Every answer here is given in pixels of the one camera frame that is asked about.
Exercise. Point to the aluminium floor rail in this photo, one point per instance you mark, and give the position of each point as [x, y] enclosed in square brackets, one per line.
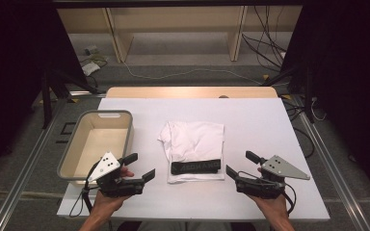
[22, 173]
[334, 173]

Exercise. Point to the black curtain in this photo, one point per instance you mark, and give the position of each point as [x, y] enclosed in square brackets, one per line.
[13, 64]
[350, 64]

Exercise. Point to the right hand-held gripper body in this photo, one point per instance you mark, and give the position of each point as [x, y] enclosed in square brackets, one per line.
[281, 168]

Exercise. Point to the beige bin with grey rim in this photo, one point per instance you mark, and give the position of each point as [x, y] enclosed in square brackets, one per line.
[96, 141]

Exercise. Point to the beige wooden shelf unit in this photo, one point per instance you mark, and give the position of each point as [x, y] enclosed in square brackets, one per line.
[173, 19]

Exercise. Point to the white garment black band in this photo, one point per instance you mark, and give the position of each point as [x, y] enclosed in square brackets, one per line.
[192, 141]

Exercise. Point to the person's right hand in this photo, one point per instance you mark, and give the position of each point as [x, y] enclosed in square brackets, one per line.
[274, 207]

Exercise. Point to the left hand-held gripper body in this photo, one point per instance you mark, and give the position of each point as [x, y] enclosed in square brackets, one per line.
[104, 166]

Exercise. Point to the white power adapter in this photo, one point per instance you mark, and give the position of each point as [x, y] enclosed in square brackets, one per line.
[90, 68]

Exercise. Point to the person's left hand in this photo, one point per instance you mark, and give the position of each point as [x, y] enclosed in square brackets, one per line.
[107, 203]

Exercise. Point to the black metal stand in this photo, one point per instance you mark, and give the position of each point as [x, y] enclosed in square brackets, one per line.
[46, 96]
[308, 93]

